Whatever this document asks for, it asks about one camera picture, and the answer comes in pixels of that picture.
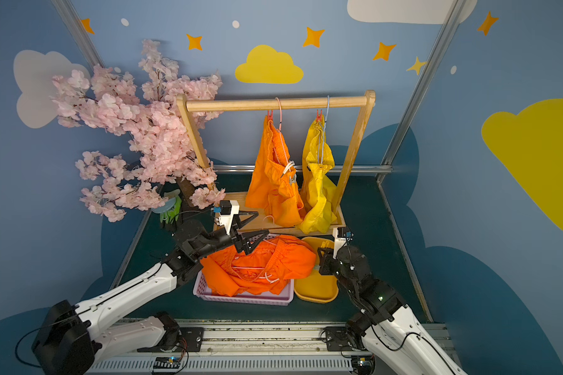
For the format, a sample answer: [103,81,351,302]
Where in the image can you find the dark orange shorts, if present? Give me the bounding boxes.
[200,235,316,297]

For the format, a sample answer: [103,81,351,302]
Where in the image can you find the pink wire hanger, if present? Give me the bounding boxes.
[231,238,279,284]
[275,97,296,177]

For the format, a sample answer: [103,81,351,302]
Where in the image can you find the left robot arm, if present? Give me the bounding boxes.
[31,211,269,374]

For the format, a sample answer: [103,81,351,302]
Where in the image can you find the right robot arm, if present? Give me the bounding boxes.
[317,245,465,374]

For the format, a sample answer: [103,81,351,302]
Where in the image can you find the light orange shorts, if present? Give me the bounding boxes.
[245,116,304,228]

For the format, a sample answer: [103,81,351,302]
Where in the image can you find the yellow shorts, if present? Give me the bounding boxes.
[297,120,337,234]

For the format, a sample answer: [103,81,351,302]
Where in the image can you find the wooden clothes rack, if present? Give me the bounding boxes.
[177,91,375,237]

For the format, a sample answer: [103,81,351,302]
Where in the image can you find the yellow plastic tray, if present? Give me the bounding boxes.
[294,237,339,304]

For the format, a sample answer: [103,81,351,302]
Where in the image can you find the pink plastic basket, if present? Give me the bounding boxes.
[192,272,294,306]

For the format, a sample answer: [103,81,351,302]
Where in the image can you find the green plant decoration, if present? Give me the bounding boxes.
[151,189,182,224]

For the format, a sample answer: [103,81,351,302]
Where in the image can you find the white clothespin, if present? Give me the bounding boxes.
[282,160,295,175]

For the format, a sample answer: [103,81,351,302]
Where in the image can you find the pink cherry blossom tree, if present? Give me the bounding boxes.
[51,40,225,222]

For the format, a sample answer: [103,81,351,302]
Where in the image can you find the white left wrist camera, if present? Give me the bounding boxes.
[214,199,239,235]

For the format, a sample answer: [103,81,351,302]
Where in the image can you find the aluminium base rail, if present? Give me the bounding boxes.
[89,321,464,374]

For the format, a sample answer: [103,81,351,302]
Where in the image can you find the light blue wire hanger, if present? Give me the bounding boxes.
[317,95,331,164]

